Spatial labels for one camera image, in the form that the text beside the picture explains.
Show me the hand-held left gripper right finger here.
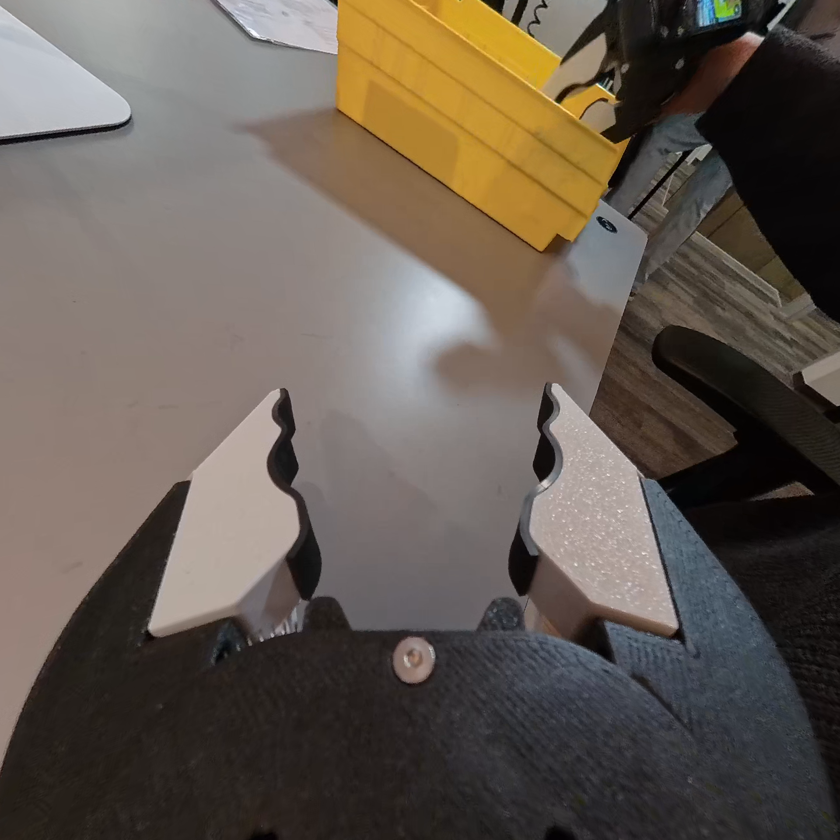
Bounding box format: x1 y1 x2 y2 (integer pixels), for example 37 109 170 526
508 382 680 644

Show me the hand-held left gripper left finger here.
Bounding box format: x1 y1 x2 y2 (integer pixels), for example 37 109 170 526
147 388 324 639

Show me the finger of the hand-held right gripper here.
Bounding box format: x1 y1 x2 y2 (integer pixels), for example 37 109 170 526
553 16 623 106
577 95 624 140

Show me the yellow storage bin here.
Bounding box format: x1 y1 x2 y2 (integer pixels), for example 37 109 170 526
336 0 632 252

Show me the person's right forearm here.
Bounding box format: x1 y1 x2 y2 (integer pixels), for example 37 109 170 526
676 25 840 319

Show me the grey desk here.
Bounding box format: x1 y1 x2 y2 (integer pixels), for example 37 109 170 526
0 0 651 742

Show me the black chair armrest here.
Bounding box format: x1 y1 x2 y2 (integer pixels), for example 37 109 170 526
651 325 840 494

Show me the laminated instruction sheet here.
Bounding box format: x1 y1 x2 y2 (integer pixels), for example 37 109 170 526
213 0 340 55

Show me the white document stand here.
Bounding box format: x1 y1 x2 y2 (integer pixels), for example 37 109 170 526
0 5 132 143

